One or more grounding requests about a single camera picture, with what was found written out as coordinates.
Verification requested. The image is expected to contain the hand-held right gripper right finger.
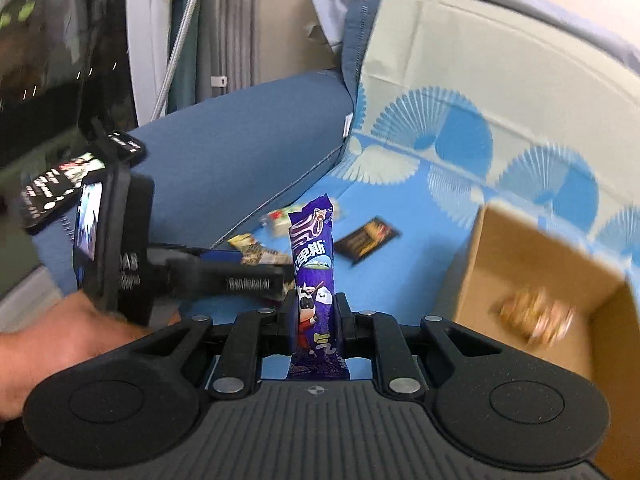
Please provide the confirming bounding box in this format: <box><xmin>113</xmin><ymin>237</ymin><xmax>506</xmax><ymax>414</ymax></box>
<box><xmin>334</xmin><ymin>291</ymin><xmax>502</xmax><ymax>402</ymax></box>

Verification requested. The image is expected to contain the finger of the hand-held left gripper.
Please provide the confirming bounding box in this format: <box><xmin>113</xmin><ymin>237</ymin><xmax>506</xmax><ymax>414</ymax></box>
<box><xmin>150</xmin><ymin>244</ymin><xmax>247</xmax><ymax>267</ymax></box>
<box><xmin>167</xmin><ymin>259</ymin><xmax>297</xmax><ymax>305</ymax></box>

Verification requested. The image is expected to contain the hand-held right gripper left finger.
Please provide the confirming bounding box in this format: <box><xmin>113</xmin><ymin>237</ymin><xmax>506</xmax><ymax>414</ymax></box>
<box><xmin>126</xmin><ymin>291</ymin><xmax>297</xmax><ymax>402</ymax></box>

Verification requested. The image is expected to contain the yellow snack packet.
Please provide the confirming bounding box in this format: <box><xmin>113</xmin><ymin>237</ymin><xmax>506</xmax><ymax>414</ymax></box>
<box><xmin>227</xmin><ymin>232</ymin><xmax>293</xmax><ymax>267</ymax></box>

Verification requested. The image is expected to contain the purple snack packet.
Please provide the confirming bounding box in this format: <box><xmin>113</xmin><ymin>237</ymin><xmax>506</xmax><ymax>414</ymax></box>
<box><xmin>287</xmin><ymin>192</ymin><xmax>351</xmax><ymax>382</ymax></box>

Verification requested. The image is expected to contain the brown cardboard box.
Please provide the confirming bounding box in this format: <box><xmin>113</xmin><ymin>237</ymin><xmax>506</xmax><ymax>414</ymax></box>
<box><xmin>434</xmin><ymin>199</ymin><xmax>640</xmax><ymax>480</ymax></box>

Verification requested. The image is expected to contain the clear bag of biscuits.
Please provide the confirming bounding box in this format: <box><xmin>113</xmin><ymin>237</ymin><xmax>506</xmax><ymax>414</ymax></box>
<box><xmin>499</xmin><ymin>285</ymin><xmax>577</xmax><ymax>347</ymax></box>

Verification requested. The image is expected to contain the person's left forearm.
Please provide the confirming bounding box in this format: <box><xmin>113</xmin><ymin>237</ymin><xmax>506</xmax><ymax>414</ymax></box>
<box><xmin>0</xmin><ymin>307</ymin><xmax>47</xmax><ymax>422</ymax></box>

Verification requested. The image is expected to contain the person's left hand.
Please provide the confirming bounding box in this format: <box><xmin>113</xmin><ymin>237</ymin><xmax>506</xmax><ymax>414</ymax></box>
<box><xmin>45</xmin><ymin>291</ymin><xmax>182</xmax><ymax>382</ymax></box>

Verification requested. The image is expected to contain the clear bag of green nuts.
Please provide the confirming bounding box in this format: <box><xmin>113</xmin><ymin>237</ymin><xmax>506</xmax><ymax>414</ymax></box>
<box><xmin>257</xmin><ymin>207</ymin><xmax>293</xmax><ymax>237</ymax></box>

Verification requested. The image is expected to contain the black snack packet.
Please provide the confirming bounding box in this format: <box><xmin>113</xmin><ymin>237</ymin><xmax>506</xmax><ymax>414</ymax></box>
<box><xmin>332</xmin><ymin>216</ymin><xmax>402</xmax><ymax>267</ymax></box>

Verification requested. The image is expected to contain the blue sofa armrest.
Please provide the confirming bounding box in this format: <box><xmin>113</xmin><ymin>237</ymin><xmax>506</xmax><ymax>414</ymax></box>
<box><xmin>30</xmin><ymin>70</ymin><xmax>357</xmax><ymax>302</ymax></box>

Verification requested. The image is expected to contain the metal pole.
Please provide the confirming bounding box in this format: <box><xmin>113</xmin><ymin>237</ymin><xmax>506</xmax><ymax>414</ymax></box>
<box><xmin>152</xmin><ymin>0</ymin><xmax>203</xmax><ymax>122</ymax></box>

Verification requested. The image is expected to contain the dark window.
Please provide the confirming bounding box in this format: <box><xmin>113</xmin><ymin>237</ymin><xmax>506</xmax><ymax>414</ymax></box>
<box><xmin>0</xmin><ymin>0</ymin><xmax>137</xmax><ymax>196</ymax></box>

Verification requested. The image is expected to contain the grey curtain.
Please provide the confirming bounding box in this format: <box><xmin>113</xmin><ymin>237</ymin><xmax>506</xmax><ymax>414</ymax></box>
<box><xmin>192</xmin><ymin>0</ymin><xmax>262</xmax><ymax>109</ymax></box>

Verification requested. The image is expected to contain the grey-blue sofa back cushion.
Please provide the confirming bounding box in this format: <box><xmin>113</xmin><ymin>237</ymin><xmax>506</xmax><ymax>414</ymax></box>
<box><xmin>305</xmin><ymin>0</ymin><xmax>640</xmax><ymax>113</ymax></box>

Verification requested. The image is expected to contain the white window frame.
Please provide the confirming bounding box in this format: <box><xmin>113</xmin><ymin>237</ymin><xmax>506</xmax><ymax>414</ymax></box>
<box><xmin>125</xmin><ymin>0</ymin><xmax>173</xmax><ymax>127</ymax></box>

